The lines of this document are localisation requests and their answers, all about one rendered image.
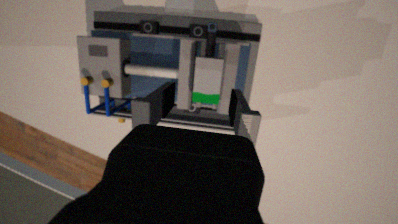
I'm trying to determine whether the grey metal block with green end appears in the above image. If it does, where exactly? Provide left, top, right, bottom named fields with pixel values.
left=192, top=56, right=224, bottom=104

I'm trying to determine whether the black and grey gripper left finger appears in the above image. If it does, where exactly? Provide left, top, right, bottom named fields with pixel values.
left=131, top=82, right=176, bottom=130

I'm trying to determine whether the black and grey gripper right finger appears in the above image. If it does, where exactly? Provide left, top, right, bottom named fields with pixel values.
left=229, top=89, right=262, bottom=147

